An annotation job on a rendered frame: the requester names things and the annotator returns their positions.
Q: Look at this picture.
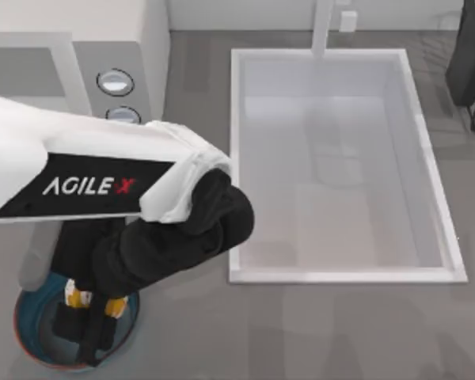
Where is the teal bowl with orange rim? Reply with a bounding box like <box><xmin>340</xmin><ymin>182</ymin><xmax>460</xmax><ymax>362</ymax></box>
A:
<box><xmin>13</xmin><ymin>274</ymin><xmax>140</xmax><ymax>374</ymax></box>

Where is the small microwave knob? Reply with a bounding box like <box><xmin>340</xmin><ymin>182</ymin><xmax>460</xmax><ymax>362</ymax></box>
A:
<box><xmin>104</xmin><ymin>104</ymin><xmax>143</xmax><ymax>124</ymax></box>

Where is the large microwave knob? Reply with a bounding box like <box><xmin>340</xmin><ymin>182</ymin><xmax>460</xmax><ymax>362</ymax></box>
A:
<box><xmin>96</xmin><ymin>68</ymin><xmax>136</xmax><ymax>97</ymax></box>

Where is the pale microwave oven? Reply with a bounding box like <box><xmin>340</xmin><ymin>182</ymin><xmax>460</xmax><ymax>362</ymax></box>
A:
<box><xmin>0</xmin><ymin>0</ymin><xmax>172</xmax><ymax>131</ymax></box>

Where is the white sink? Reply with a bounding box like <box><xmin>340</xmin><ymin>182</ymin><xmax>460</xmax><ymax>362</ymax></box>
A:
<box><xmin>226</xmin><ymin>47</ymin><xmax>469</xmax><ymax>285</ymax></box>

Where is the tall white tap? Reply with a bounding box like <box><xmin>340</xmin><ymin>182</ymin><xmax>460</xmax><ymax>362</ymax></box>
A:
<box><xmin>310</xmin><ymin>0</ymin><xmax>329</xmax><ymax>59</ymax></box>

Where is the small white box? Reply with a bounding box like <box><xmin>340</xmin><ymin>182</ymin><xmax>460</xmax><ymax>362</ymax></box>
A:
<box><xmin>339</xmin><ymin>10</ymin><xmax>358</xmax><ymax>33</ymax></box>

